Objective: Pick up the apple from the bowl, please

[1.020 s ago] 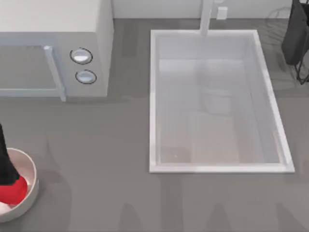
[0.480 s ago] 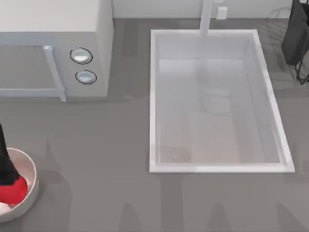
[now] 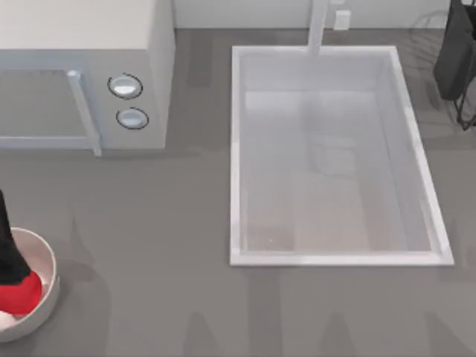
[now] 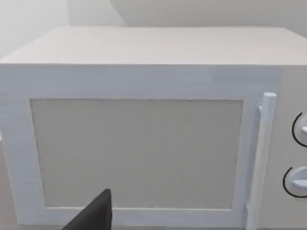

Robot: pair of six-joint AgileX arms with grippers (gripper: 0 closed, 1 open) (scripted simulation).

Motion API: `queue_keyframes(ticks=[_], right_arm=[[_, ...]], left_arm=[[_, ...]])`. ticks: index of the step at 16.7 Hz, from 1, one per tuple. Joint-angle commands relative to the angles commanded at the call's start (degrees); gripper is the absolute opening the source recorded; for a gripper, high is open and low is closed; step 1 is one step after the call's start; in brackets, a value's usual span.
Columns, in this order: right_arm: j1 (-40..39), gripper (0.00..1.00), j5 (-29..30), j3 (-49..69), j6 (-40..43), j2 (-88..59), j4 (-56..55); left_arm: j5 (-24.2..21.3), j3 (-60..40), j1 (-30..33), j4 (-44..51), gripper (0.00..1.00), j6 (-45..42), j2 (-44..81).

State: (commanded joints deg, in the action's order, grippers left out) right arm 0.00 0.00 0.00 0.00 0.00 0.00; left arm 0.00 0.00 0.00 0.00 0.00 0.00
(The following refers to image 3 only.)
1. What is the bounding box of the tall white tap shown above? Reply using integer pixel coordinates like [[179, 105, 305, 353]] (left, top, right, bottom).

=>
[[306, 0, 329, 57]]

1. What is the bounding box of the pale microwave oven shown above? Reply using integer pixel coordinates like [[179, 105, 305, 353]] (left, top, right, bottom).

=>
[[0, 0, 176, 158]]

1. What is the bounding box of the white sink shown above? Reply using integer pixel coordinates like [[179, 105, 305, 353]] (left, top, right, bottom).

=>
[[228, 45, 456, 268]]

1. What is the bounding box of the red round fruit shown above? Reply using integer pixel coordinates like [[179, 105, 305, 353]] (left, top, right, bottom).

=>
[[0, 270, 43, 318]]

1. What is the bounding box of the large round microwave knob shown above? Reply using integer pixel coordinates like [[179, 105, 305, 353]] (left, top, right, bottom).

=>
[[106, 72, 144, 100]]

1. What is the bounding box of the small round microwave knob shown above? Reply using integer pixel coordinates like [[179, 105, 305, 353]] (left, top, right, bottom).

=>
[[115, 106, 150, 131]]

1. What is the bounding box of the pale round bowl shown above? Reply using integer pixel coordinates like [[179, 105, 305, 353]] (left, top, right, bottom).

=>
[[0, 226, 61, 344]]

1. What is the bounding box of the white wall socket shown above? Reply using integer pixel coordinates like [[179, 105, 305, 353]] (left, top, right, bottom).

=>
[[333, 9, 352, 31]]

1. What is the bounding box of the microwave glass door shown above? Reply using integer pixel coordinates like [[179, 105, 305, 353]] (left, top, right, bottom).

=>
[[0, 68, 102, 157]]

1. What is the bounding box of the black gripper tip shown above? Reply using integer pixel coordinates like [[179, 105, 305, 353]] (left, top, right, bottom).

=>
[[0, 189, 32, 286]]

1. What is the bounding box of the pale microwave door handle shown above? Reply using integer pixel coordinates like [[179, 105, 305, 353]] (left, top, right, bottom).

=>
[[67, 69, 103, 158]]

